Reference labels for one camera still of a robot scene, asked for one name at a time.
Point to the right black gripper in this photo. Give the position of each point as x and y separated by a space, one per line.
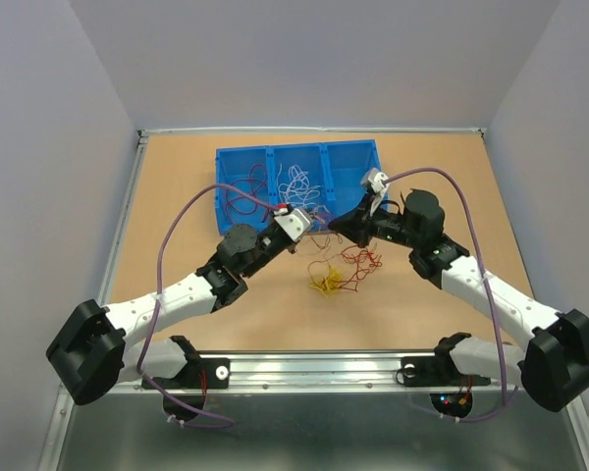
358 225

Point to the blue three-compartment plastic bin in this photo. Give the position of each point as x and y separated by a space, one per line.
322 178

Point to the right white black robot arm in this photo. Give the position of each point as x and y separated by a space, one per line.
538 348

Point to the aluminium front rail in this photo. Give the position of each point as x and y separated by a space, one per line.
319 372

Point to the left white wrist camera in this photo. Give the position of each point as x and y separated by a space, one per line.
295 222

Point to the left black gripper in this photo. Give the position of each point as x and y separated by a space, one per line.
291 248

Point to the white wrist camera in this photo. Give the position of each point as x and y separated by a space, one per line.
295 222
374 183

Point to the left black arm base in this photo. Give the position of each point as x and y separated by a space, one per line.
196 379

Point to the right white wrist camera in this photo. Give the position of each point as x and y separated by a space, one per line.
374 183

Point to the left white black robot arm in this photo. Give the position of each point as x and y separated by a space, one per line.
91 352

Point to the aluminium side frame rail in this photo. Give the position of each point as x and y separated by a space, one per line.
108 276

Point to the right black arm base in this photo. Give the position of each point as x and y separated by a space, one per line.
453 391

